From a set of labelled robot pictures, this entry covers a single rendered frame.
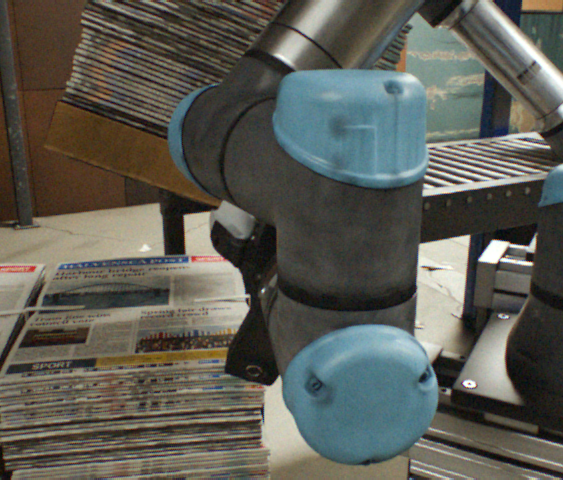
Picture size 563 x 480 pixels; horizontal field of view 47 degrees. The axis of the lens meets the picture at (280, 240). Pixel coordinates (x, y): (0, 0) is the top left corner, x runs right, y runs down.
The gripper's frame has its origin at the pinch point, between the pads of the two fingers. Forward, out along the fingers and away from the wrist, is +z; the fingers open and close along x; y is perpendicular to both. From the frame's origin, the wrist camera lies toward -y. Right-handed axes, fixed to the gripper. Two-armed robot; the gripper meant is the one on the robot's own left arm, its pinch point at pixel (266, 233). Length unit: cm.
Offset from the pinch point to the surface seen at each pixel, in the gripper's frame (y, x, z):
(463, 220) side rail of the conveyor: -2, -64, 84
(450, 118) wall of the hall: 27, -226, 484
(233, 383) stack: -17.8, -3.2, 1.8
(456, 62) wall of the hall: 72, -210, 484
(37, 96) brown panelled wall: -56, 83, 364
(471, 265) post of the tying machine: -30, -126, 177
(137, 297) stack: -19.7, 8.4, 21.8
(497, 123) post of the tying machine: 26, -107, 173
